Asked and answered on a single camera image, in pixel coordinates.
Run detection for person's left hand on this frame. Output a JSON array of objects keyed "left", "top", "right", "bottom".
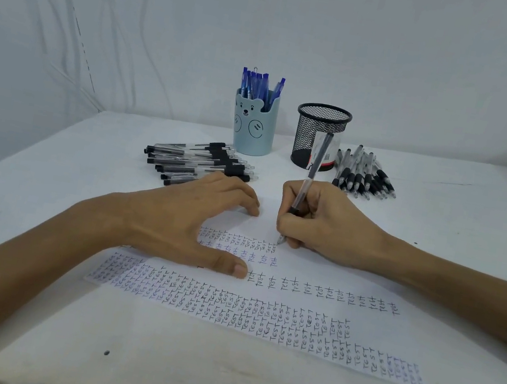
[{"left": 116, "top": 156, "right": 266, "bottom": 281}]

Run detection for person's right hand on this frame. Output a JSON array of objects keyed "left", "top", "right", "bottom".
[{"left": 269, "top": 174, "right": 406, "bottom": 276}]

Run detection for clear black gel pen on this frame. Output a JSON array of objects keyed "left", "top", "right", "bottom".
[{"left": 276, "top": 127, "right": 335, "bottom": 252}]

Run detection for white handwritten paper sheet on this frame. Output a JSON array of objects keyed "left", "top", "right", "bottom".
[{"left": 75, "top": 163, "right": 454, "bottom": 384}]

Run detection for person's left forearm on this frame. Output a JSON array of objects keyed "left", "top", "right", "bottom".
[{"left": 0, "top": 172, "right": 137, "bottom": 384}]

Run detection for person's right forearm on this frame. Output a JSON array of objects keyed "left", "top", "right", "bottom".
[{"left": 375, "top": 234, "right": 507, "bottom": 358}]

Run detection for pile of black pens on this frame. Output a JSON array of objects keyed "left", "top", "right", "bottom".
[
  {"left": 138, "top": 129, "right": 264, "bottom": 202},
  {"left": 329, "top": 140, "right": 405, "bottom": 206}
]

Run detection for black mesh pen holder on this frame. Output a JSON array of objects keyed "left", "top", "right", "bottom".
[{"left": 287, "top": 100, "right": 355, "bottom": 177}]

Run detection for light blue bear pen holder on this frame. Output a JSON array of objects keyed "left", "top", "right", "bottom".
[{"left": 225, "top": 86, "right": 283, "bottom": 160}]

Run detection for bunch of blue pens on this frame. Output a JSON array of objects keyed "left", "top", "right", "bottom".
[{"left": 237, "top": 65, "right": 288, "bottom": 107}]

